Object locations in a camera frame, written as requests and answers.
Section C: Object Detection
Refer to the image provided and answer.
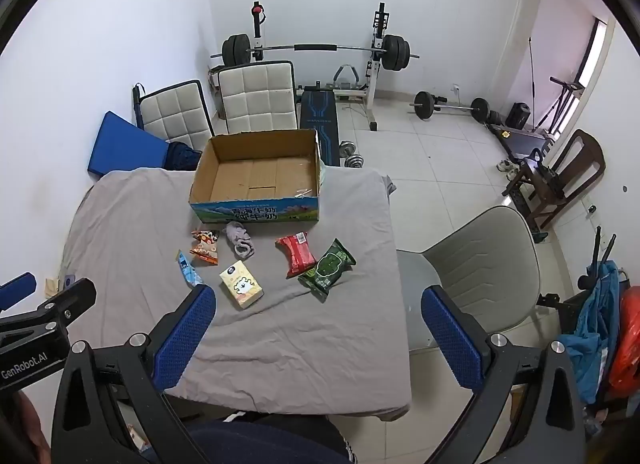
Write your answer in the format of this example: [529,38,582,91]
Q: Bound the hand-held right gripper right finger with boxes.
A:
[421,285,587,464]

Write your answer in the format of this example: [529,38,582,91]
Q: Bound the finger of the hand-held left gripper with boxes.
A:
[34,277,97,327]
[0,272,37,313]

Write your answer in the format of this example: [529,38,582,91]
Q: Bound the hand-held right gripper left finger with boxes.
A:
[50,285,217,464]

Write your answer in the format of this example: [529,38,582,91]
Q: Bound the blue snack packet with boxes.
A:
[174,249,203,287]

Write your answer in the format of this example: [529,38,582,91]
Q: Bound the yellow tissue pack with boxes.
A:
[219,260,265,310]

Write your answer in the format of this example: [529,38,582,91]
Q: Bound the orange snack packet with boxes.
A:
[189,229,221,266]

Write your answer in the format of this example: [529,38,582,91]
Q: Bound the grey sock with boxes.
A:
[224,221,256,261]

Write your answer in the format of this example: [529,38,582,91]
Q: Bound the red tissue packet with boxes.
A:
[275,232,318,279]

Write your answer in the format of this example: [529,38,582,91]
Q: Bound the green wet wipes packet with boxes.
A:
[298,238,357,302]

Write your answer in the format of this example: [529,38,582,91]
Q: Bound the cardboard box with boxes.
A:
[188,129,321,224]

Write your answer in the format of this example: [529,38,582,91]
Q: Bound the person's left hand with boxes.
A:
[0,388,57,464]

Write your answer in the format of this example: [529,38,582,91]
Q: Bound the grey office chair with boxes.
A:
[397,205,543,354]

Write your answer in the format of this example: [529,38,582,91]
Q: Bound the person's dark pants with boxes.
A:
[182,413,362,464]

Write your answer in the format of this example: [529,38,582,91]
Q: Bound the blue jacket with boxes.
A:
[559,261,622,406]

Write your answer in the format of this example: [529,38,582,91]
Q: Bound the blue folded mat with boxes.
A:
[87,111,172,178]

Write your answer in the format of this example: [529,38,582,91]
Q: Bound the orange plastic bag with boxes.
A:
[606,286,640,398]

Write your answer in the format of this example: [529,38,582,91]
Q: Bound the dark blue mesh cushion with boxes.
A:
[164,141,204,172]

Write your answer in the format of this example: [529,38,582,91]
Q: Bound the pair of shoes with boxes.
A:
[496,158,522,181]

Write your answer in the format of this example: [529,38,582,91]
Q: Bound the black treadmill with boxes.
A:
[487,121,557,161]

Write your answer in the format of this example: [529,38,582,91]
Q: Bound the dark wooden chair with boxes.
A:
[502,129,607,233]

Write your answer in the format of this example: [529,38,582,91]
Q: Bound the white cushioned chair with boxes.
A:
[216,61,299,135]
[132,80,217,145]

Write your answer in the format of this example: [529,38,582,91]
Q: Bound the small barbell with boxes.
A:
[409,90,491,124]

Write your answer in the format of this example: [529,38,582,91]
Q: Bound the black speaker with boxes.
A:
[505,102,532,129]

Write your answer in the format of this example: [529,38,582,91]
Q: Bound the black weight bench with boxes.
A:
[297,86,341,168]

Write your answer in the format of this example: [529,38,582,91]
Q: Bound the black exercise machine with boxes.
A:
[534,76,585,136]

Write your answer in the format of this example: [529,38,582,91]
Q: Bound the white barbell rack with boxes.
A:
[249,1,397,133]

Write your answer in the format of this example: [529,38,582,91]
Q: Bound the barbell with black plates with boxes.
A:
[209,33,421,71]

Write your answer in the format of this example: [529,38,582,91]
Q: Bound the grey cable handle bar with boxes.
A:
[333,64,363,91]

